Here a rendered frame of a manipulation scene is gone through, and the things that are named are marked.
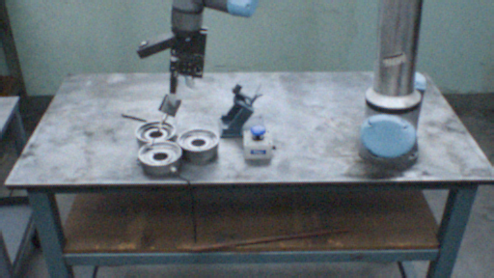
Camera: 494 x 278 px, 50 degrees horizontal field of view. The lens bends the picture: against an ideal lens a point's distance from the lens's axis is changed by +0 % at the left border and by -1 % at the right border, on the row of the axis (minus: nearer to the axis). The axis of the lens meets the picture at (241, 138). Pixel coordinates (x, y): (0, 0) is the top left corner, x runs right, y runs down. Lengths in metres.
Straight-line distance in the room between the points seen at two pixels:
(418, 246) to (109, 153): 0.87
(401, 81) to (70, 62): 2.31
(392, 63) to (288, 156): 0.40
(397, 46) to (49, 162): 0.88
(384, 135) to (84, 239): 0.86
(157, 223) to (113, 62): 1.68
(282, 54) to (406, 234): 1.68
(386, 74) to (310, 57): 1.94
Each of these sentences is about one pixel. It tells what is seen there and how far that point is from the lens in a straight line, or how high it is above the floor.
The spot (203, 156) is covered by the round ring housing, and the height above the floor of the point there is 0.82.
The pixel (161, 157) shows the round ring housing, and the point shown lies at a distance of 1.36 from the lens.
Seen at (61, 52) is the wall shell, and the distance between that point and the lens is 3.15.
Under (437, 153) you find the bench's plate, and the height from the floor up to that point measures 0.80.
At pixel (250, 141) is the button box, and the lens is 1.35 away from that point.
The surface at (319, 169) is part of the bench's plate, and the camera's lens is 1.34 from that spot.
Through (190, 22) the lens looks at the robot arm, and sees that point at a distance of 1.24.
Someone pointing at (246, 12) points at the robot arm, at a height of 1.19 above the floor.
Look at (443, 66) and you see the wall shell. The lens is 3.28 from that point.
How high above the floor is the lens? 1.58
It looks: 33 degrees down
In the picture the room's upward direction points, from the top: straight up
